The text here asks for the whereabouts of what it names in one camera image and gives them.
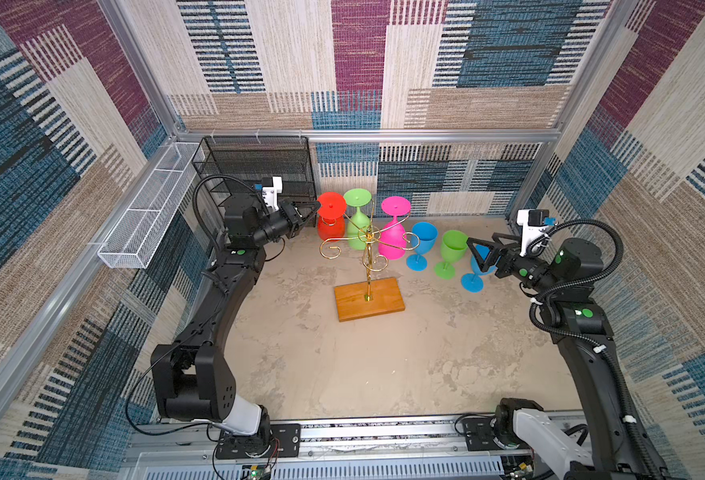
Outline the blue wine glass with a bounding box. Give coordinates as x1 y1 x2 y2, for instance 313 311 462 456
407 222 439 271
461 259 497 293

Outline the pink wine glass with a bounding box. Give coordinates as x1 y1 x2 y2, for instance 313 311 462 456
379 196 412 260

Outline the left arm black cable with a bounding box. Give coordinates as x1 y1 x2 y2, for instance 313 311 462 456
191 174 264 253

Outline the white mesh wall basket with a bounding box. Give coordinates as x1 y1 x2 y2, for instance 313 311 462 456
98 142 198 269

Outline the wooden rack base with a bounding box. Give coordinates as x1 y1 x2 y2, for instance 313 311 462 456
334 277 406 322

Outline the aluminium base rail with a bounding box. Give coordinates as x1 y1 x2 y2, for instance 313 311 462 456
118 414 566 479

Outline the red wine glass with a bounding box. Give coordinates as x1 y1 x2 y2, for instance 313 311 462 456
318 192 348 241

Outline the green wine glass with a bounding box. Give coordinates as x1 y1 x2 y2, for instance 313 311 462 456
435 230 469 280
344 188 373 251

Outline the black mesh shelf rack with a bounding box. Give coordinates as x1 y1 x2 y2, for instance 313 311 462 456
192 136 318 232

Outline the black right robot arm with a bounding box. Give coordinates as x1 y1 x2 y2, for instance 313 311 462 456
466 223 671 479

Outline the gold wire glass rack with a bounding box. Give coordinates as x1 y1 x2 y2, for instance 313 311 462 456
320 220 413 302

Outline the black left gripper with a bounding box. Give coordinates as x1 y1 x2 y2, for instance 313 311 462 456
250 202 318 251

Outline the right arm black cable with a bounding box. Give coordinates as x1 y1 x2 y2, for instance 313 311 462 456
525 218 666 480

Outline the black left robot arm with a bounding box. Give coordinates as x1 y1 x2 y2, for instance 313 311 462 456
150 194 320 443

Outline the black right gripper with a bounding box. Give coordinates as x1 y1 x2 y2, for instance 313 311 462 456
465 231 563 297

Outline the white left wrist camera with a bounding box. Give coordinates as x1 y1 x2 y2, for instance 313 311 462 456
254 176 284 212

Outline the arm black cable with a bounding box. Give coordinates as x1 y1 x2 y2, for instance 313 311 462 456
525 218 666 480
191 174 264 253

